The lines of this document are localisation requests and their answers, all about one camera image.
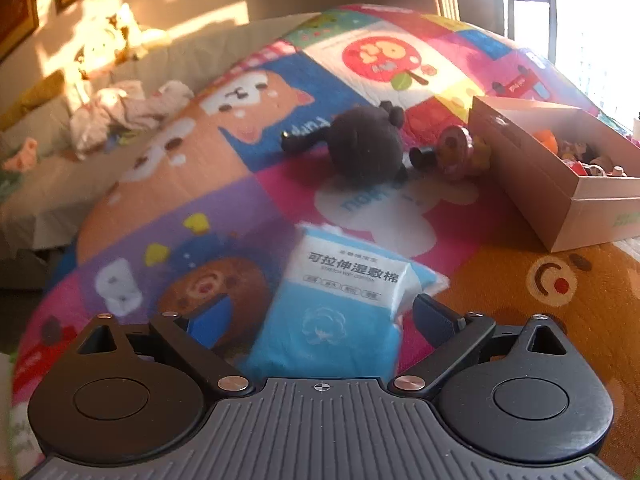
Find crumpled white cloth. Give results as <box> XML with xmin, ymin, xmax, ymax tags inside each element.
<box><xmin>70</xmin><ymin>80</ymin><xmax>194</xmax><ymax>159</ymax></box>

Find opera mask doll figure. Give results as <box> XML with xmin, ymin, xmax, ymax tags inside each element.
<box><xmin>558</xmin><ymin>141</ymin><xmax>627</xmax><ymax>178</ymax></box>

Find black plush toy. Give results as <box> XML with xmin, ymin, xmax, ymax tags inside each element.
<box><xmin>280</xmin><ymin>101</ymin><xmax>408</xmax><ymax>186</ymax></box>

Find beige sofa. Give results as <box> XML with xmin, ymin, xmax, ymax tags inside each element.
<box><xmin>1</xmin><ymin>13</ymin><xmax>309</xmax><ymax>259</ymax></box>

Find blue white cotton pad pack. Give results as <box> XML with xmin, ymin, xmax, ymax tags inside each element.
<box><xmin>241</xmin><ymin>223</ymin><xmax>449</xmax><ymax>382</ymax></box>

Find pink cardboard box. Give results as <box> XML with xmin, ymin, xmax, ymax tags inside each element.
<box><xmin>469</xmin><ymin>96</ymin><xmax>639</xmax><ymax>252</ymax></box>

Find colourful cartoon play mat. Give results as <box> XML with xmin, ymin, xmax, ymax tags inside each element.
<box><xmin>9</xmin><ymin>3</ymin><xmax>639</xmax><ymax>479</ymax></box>

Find orange plastic toy piece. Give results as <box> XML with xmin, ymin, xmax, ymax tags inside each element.
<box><xmin>532</xmin><ymin>129</ymin><xmax>559</xmax><ymax>156</ymax></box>

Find pink round toy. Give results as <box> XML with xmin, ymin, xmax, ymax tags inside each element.
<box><xmin>409</xmin><ymin>126</ymin><xmax>491</xmax><ymax>181</ymax></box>

